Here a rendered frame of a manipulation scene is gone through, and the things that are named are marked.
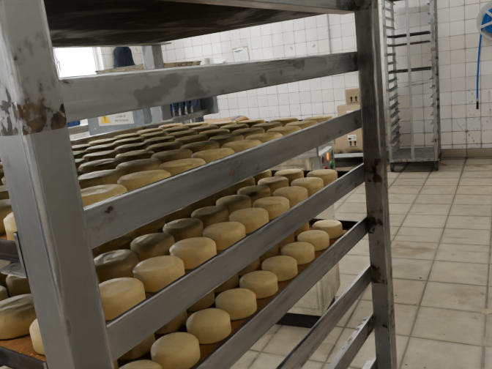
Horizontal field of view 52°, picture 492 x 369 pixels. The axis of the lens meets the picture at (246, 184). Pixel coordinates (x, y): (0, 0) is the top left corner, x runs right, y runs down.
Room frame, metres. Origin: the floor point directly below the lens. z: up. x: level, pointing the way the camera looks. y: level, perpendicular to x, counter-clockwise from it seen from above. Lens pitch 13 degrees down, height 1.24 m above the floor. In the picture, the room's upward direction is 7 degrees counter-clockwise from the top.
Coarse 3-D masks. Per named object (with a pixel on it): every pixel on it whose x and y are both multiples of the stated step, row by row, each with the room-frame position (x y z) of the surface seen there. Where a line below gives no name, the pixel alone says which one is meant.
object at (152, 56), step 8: (144, 48) 1.05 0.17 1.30; (152, 48) 1.04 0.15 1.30; (160, 48) 1.06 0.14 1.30; (144, 56) 1.05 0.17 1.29; (152, 56) 1.04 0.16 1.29; (160, 56) 1.05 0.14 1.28; (144, 64) 1.05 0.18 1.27; (152, 64) 1.04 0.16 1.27; (160, 64) 1.05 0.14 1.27; (152, 112) 1.05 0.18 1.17; (160, 112) 1.04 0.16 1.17; (168, 112) 1.05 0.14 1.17; (152, 120) 1.05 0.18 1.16; (160, 120) 1.04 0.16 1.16
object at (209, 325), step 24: (288, 240) 0.77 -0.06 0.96; (312, 240) 0.73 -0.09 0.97; (336, 240) 0.77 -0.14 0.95; (264, 264) 0.65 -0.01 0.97; (288, 264) 0.64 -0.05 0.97; (216, 288) 0.62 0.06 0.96; (240, 288) 0.58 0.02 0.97; (264, 288) 0.59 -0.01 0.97; (192, 312) 0.58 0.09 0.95; (216, 312) 0.53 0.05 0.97; (240, 312) 0.54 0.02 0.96; (168, 336) 0.49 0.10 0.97; (192, 336) 0.48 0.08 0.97; (216, 336) 0.49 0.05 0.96; (120, 360) 0.48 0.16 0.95; (144, 360) 0.44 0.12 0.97; (168, 360) 0.45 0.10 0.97; (192, 360) 0.45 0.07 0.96
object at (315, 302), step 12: (276, 168) 2.19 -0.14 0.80; (288, 168) 2.17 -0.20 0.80; (300, 168) 2.14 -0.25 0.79; (312, 168) 2.14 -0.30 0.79; (324, 216) 2.26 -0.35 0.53; (336, 264) 2.38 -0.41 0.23; (324, 276) 2.19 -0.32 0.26; (336, 276) 2.36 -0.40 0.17; (312, 288) 2.14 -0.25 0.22; (324, 288) 2.17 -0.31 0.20; (336, 288) 2.35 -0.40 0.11; (300, 300) 2.17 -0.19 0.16; (312, 300) 2.14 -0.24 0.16; (324, 300) 2.16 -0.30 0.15; (288, 312) 2.20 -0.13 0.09; (300, 312) 2.17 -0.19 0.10; (312, 312) 2.15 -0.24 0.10; (324, 312) 2.15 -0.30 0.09; (288, 324) 2.23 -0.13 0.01; (300, 324) 2.21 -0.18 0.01; (312, 324) 2.18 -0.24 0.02
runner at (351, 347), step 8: (368, 320) 0.78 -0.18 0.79; (360, 328) 0.76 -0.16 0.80; (368, 328) 0.78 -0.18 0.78; (352, 336) 0.78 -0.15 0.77; (360, 336) 0.75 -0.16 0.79; (368, 336) 0.78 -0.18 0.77; (344, 344) 0.76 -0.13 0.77; (352, 344) 0.72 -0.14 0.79; (360, 344) 0.75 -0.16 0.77; (344, 352) 0.69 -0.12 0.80; (352, 352) 0.72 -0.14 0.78; (336, 360) 0.72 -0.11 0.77; (344, 360) 0.69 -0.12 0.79; (352, 360) 0.71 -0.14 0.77; (328, 368) 0.70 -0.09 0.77; (336, 368) 0.66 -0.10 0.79; (344, 368) 0.69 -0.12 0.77
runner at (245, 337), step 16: (352, 240) 0.74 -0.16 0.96; (320, 256) 0.65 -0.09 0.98; (336, 256) 0.69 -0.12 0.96; (304, 272) 0.60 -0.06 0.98; (320, 272) 0.64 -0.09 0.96; (288, 288) 0.57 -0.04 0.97; (304, 288) 0.60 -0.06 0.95; (272, 304) 0.53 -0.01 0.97; (288, 304) 0.56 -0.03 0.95; (256, 320) 0.50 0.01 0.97; (272, 320) 0.53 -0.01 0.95; (240, 336) 0.47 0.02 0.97; (256, 336) 0.50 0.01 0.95; (224, 352) 0.45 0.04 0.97; (240, 352) 0.47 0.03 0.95; (208, 368) 0.43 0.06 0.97; (224, 368) 0.45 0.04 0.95
